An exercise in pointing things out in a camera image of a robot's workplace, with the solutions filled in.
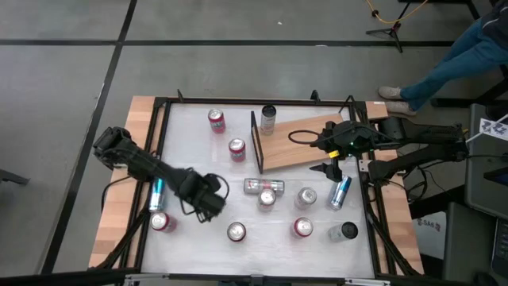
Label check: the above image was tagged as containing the blue silver Red Bull can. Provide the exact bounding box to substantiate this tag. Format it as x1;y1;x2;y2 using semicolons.
148;177;167;213
325;174;353;211

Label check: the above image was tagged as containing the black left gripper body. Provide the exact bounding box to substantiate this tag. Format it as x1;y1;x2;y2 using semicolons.
184;173;228;218

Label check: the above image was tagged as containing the wooden shelf with black frame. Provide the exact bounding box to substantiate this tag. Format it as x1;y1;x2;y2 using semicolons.
249;110;358;175

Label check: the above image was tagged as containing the white printed paper tag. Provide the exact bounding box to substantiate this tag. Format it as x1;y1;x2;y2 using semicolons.
479;117;508;142

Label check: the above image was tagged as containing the black stand foot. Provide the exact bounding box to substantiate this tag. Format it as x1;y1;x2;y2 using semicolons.
0;168;31;187

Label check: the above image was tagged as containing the Celsius can with black lid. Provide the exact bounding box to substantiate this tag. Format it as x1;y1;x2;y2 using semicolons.
243;177;286;196
260;104;278;137
327;221;360;243

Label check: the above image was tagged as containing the black tripod stand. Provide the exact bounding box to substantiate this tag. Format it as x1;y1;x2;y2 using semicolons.
364;0;421;53

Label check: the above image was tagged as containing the grey metal cabinet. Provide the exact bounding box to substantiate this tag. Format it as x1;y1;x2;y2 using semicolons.
442;201;508;284
464;102;508;219

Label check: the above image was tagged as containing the white labelled cardboard box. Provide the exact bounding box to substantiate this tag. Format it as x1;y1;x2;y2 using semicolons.
412;211;448;261

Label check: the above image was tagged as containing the person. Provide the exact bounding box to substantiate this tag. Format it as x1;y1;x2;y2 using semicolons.
377;0;508;117

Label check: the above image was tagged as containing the black cable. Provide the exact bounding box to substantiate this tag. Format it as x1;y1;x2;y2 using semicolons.
288;129;318;146
179;172;230;224

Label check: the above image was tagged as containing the red soda can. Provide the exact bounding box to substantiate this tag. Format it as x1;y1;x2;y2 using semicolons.
149;211;178;234

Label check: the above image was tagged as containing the silver Diet Coke can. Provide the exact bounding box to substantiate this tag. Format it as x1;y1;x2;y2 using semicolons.
294;186;318;211
256;187;277;211

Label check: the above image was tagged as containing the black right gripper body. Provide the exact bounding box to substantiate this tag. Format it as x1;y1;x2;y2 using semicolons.
317;121;378;160

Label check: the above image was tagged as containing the yellow cable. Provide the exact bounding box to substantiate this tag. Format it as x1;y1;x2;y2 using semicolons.
364;0;429;25

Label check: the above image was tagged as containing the Star Wars Coke Zero can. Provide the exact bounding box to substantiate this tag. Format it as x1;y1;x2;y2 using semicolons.
226;221;248;243

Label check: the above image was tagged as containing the red Fanta can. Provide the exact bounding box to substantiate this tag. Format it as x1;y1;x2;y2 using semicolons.
228;137;247;163
292;216;314;239
207;107;227;135

